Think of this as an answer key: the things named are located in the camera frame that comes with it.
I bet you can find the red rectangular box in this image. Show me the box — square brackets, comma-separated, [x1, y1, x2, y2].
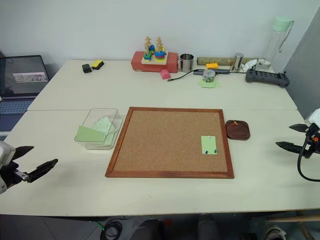
[130, 51, 180, 74]

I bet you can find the dark rounded shape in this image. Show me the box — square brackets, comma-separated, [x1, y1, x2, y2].
[134, 218, 164, 240]
[196, 213, 220, 240]

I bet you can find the grey usb hub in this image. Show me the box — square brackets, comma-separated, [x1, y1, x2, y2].
[193, 69, 231, 76]

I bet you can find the yellow and black sponge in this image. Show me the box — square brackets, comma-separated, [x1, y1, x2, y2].
[91, 59, 105, 70]

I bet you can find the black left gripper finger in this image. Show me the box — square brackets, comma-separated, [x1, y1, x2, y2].
[24, 158, 59, 183]
[10, 145, 35, 162]

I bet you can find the clear glass jar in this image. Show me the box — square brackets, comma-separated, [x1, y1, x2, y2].
[202, 69, 216, 83]

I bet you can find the large green paper note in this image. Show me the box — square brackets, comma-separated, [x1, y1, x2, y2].
[75, 125, 106, 144]

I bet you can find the wooden colourful stacking toy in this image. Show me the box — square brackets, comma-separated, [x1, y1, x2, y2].
[141, 35, 168, 66]

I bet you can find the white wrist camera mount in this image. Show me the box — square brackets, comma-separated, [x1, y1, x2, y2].
[305, 108, 320, 131]
[0, 140, 17, 173]

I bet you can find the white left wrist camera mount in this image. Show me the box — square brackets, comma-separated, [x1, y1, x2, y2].
[0, 140, 17, 173]

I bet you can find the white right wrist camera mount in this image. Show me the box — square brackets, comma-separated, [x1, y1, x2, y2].
[305, 108, 320, 131]

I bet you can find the wooden stick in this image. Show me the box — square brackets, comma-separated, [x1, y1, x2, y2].
[268, 213, 320, 224]

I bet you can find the open laptop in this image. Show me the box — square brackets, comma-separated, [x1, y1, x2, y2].
[0, 54, 51, 116]

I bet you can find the white shoe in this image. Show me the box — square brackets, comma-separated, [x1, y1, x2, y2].
[264, 224, 288, 240]

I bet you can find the black usb cable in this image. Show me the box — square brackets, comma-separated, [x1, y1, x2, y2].
[167, 69, 201, 83]

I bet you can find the pink arched block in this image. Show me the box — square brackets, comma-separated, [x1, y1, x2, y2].
[160, 68, 172, 81]

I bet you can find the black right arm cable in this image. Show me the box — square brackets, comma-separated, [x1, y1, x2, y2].
[297, 129, 320, 182]

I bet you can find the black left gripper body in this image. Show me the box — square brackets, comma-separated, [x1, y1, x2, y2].
[0, 161, 30, 189]

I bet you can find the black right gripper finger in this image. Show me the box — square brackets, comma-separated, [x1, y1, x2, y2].
[289, 122, 310, 134]
[275, 141, 305, 154]

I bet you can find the cork board with wooden frame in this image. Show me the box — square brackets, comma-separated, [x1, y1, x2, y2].
[104, 106, 236, 180]

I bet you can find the coiled black cable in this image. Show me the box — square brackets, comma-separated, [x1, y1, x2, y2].
[99, 216, 124, 240]

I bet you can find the stainless steel mug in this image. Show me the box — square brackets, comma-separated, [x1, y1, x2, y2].
[177, 52, 195, 73]

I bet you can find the dark grey handheld controller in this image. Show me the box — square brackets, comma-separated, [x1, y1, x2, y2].
[244, 68, 291, 89]

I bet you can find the shiny metal cylinder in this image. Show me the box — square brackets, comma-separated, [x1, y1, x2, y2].
[233, 52, 245, 72]

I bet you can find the dark wooden tray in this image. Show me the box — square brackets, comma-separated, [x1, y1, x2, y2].
[225, 119, 251, 141]

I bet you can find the grey partition panel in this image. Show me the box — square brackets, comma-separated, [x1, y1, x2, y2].
[287, 0, 320, 121]

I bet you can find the clear bottle with green lid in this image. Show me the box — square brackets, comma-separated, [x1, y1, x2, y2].
[264, 16, 296, 66]

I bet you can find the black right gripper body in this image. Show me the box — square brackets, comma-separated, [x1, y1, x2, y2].
[303, 123, 320, 160]

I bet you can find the clear plastic container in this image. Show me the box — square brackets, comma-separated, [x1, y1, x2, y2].
[74, 107, 124, 151]

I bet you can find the crumpled white cloth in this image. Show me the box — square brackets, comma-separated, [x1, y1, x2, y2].
[240, 59, 259, 71]

